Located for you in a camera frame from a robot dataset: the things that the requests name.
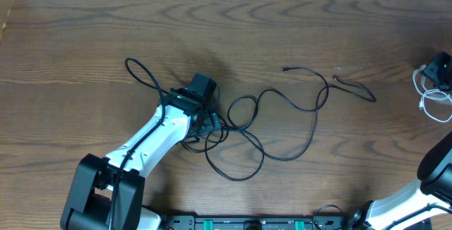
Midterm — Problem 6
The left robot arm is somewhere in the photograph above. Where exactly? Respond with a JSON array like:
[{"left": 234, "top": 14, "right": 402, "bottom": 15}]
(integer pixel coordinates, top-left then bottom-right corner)
[{"left": 60, "top": 73, "right": 220, "bottom": 229}]

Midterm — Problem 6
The white USB cable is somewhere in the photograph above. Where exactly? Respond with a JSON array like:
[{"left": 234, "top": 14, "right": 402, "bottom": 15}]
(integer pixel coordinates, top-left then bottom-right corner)
[{"left": 412, "top": 63, "right": 452, "bottom": 123}]

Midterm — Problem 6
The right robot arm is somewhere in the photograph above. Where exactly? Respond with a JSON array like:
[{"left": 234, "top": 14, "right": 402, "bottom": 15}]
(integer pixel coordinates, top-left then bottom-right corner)
[{"left": 343, "top": 52, "right": 451, "bottom": 230}]

